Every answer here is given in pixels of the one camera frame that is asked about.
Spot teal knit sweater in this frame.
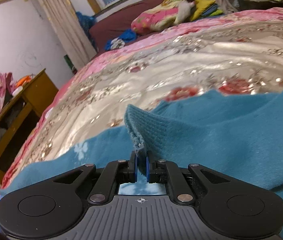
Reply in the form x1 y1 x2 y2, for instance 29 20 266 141
0 81 283 230

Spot blue clothes pile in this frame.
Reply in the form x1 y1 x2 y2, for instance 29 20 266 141
105 29 138 51

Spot wooden desk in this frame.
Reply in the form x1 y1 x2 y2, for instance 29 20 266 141
0 69 58 185

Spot maroon sofa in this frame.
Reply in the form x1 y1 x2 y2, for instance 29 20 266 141
88 0 202 53

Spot blue bag behind curtain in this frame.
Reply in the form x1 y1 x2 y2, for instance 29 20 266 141
76 11 97 50

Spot floral satin bedspread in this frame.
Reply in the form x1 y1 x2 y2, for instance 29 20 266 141
0 8 283 196

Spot yellow green folded cloths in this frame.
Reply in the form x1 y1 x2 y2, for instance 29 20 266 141
189 0 224 22

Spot beige curtain left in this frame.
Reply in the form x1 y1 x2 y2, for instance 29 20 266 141
38 0 96 70

